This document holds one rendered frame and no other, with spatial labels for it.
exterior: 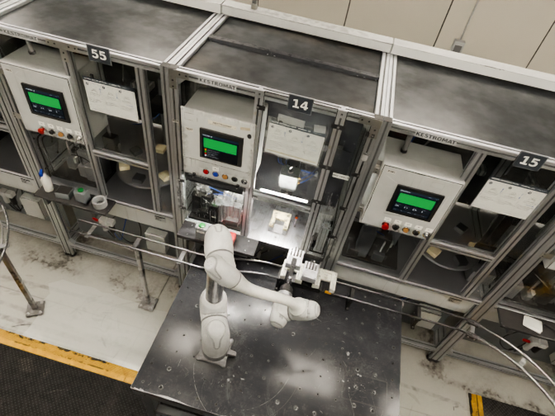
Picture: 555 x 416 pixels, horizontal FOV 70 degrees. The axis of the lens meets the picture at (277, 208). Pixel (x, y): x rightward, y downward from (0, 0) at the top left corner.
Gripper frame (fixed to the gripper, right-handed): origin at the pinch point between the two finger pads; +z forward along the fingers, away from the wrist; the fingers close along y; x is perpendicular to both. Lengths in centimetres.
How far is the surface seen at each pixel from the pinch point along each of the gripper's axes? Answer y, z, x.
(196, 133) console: 63, 25, 71
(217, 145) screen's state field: 60, 23, 58
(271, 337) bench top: -33.2, -34.7, 1.3
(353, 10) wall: 1, 381, 11
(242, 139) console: 67, 24, 44
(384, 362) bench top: -33, -29, -71
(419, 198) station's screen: 60, 23, -55
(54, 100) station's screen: 62, 23, 155
